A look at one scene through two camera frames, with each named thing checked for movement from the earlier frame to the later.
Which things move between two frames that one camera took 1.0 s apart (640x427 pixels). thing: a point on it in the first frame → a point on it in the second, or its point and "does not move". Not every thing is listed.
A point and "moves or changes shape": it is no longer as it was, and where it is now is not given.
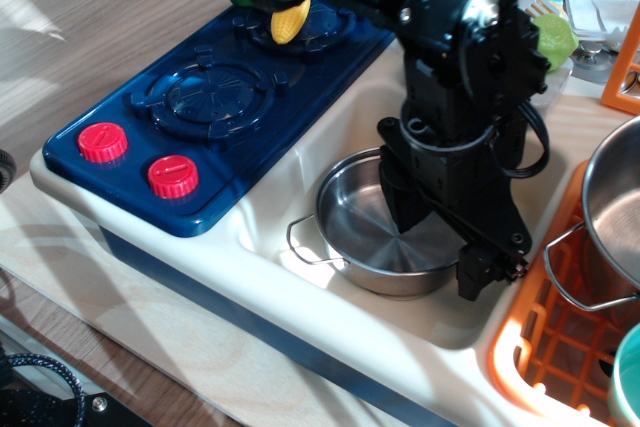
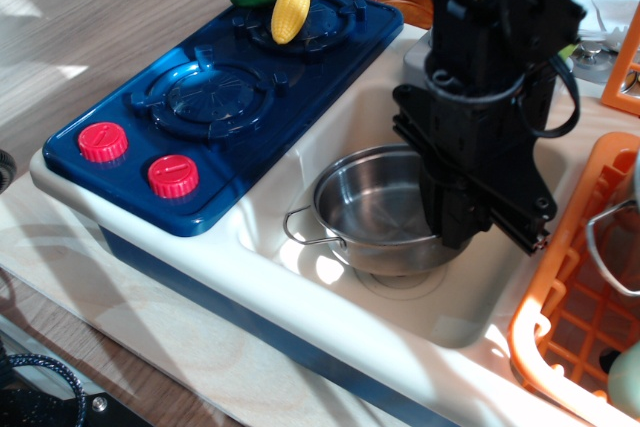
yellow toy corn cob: (285, 22) does not move
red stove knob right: (173, 176) does not move
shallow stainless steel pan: (355, 218) moves or changes shape
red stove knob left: (102, 142) does not move
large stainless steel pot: (599, 166) → (614, 239)
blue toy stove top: (180, 147) does not move
